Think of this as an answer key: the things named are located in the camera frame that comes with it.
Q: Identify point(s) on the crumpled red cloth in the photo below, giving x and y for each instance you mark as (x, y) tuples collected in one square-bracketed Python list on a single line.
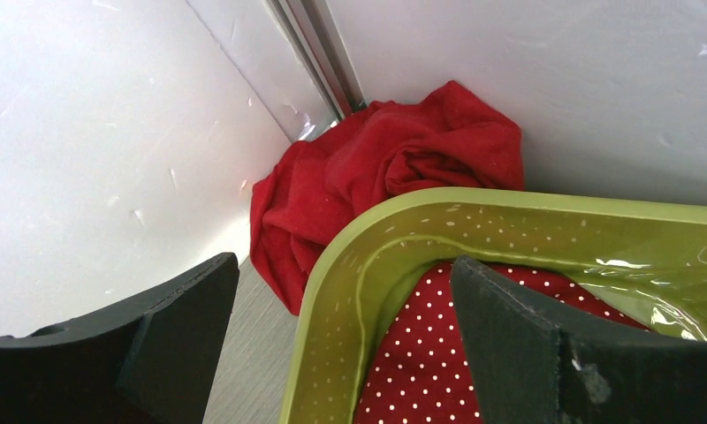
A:
[(450, 138)]

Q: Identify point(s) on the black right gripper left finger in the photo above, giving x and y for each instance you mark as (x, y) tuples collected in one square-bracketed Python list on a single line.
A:
[(149, 358)]

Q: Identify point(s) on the green plastic laundry basket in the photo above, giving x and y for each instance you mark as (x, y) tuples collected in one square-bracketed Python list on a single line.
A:
[(645, 259)]

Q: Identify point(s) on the red polka dot skirt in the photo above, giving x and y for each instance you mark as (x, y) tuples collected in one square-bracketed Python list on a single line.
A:
[(420, 371)]

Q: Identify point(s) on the aluminium corner rail right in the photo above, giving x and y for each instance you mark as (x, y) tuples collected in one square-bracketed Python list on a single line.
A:
[(310, 28)]

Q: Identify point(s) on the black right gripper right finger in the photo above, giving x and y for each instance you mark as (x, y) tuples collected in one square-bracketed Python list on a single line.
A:
[(535, 360)]

